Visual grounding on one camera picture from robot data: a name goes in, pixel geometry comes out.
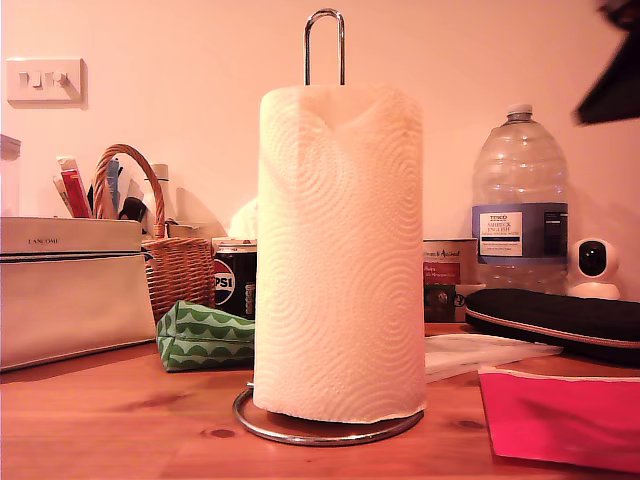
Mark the green patterned fabric pouch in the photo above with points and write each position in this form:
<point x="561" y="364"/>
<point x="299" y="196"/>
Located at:
<point x="205" y="340"/>

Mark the small white cardboard box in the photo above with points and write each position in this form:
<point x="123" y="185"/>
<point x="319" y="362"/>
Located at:
<point x="186" y="230"/>

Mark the black zip case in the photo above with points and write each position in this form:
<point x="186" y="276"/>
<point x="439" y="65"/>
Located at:
<point x="550" y="315"/>

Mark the metallic paper towel stand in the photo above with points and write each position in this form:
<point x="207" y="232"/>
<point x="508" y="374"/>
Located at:
<point x="307" y="50"/>

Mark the blue packet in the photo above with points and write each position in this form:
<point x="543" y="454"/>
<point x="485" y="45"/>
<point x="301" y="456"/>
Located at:
<point x="112" y="190"/>

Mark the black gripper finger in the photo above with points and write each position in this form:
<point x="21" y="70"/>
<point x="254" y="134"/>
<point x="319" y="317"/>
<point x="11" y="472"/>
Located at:
<point x="615" y="95"/>
<point x="622" y="7"/>

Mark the white Lancome bag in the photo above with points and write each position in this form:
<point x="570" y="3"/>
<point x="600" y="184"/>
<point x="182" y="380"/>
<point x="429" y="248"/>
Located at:
<point x="75" y="300"/>

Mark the small white round camera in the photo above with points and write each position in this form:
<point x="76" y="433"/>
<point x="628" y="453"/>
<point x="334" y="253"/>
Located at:
<point x="595" y="290"/>

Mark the white wall light switch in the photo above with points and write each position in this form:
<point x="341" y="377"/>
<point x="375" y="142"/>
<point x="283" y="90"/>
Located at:
<point x="44" y="80"/>

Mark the white paper towel roll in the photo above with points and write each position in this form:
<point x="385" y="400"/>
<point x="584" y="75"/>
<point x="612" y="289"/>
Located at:
<point x="340" y="260"/>

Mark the red packet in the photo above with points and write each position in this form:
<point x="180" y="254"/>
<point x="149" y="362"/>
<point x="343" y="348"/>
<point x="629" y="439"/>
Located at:
<point x="76" y="195"/>

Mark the large clear water bottle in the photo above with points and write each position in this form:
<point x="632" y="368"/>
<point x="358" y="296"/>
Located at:
<point x="520" y="165"/>

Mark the clear plastic zip bag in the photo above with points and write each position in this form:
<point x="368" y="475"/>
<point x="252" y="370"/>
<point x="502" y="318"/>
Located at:
<point x="475" y="350"/>

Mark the black Pepsi can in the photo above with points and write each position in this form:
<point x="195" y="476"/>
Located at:
<point x="232" y="290"/>

